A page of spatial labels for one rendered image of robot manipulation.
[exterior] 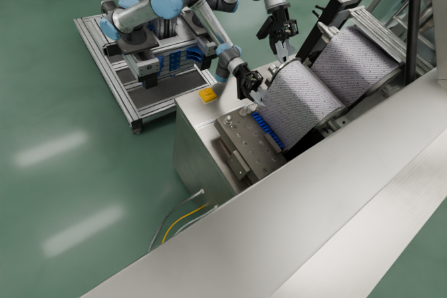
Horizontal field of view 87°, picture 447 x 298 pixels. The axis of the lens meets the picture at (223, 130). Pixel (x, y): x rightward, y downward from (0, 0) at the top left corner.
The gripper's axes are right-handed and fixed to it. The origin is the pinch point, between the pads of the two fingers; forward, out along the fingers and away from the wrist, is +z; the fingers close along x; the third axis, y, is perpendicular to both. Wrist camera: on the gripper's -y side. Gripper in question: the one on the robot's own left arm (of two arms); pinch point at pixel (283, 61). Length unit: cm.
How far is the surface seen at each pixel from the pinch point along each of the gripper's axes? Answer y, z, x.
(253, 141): -6.6, 28.0, -19.4
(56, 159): -141, 27, -105
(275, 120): -3.3, 22.4, -8.2
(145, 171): -116, 58, -53
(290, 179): 55, 5, -58
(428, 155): 48, 29, -5
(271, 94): -1.6, 10.9, -8.2
